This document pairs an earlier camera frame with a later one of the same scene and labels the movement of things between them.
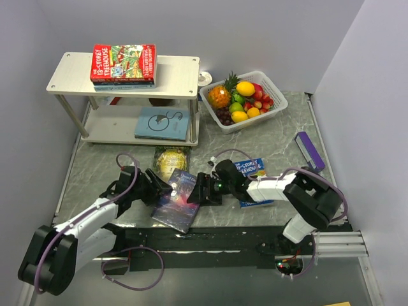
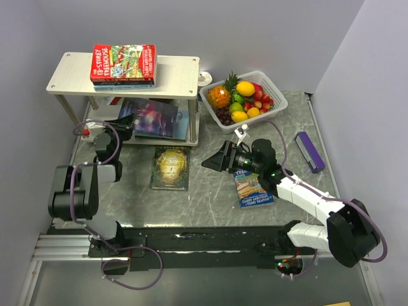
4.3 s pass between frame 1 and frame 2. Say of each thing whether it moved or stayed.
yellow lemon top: stayed
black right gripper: moved
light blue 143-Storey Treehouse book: stayed
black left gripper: moved
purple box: stayed
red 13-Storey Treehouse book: stayed
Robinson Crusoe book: moved
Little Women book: stayed
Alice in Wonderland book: stayed
